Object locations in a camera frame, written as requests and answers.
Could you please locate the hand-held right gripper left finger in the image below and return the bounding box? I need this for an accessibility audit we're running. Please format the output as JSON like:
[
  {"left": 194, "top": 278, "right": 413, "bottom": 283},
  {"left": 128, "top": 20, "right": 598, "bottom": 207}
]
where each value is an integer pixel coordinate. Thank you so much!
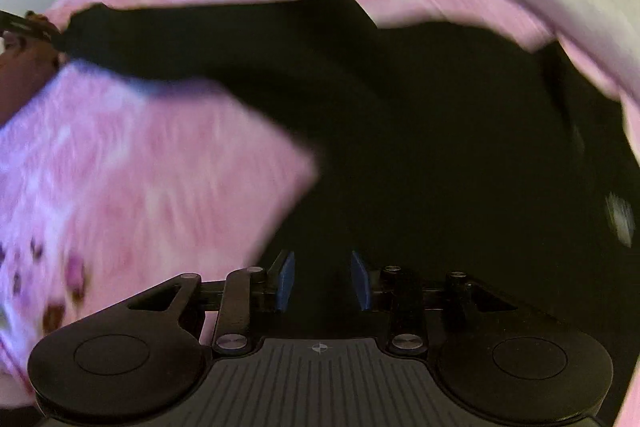
[{"left": 127, "top": 249, "right": 297, "bottom": 354}]

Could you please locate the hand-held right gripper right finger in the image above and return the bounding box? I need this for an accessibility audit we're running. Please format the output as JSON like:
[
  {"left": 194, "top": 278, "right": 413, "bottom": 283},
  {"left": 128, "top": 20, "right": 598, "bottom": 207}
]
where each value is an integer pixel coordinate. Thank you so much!
[{"left": 350, "top": 249, "right": 521, "bottom": 354}]

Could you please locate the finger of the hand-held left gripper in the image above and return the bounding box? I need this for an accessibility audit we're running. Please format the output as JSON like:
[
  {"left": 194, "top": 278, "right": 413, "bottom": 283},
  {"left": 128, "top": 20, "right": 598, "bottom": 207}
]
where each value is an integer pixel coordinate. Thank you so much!
[{"left": 0, "top": 9, "right": 66, "bottom": 52}]

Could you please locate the pink floral blanket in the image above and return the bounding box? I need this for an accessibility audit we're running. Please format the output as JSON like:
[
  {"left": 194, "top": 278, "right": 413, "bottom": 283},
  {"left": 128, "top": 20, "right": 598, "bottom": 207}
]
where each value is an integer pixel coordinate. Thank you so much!
[{"left": 0, "top": 0, "right": 640, "bottom": 408}]

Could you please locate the person's left hand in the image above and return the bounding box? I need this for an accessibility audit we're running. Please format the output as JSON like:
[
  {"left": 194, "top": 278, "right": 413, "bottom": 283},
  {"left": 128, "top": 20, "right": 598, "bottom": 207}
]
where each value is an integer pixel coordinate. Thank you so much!
[{"left": 0, "top": 39, "right": 61, "bottom": 128}]

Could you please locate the black garment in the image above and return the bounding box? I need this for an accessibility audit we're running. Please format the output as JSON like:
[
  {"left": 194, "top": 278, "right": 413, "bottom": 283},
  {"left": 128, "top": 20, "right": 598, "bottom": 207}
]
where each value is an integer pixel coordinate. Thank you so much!
[{"left": 59, "top": 0, "right": 640, "bottom": 425}]

